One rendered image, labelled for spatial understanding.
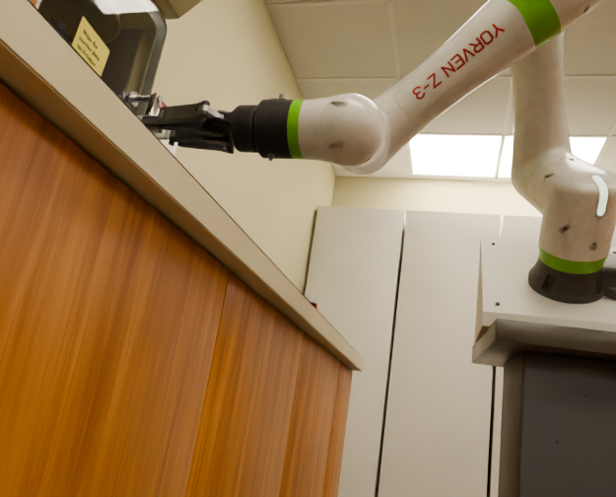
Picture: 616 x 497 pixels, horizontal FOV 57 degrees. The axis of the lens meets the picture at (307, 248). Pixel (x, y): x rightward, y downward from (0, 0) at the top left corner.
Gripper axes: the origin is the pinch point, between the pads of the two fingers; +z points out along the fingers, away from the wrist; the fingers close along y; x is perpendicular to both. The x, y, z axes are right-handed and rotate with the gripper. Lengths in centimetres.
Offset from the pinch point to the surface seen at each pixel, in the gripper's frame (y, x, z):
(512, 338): -30, 24, -62
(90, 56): 12.7, -4.8, 4.3
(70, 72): 46, 22, -24
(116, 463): 22, 50, -21
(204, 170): -114, -47, 48
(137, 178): 32.7, 24.4, -22.9
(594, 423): -37, 36, -77
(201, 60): -93, -83, 48
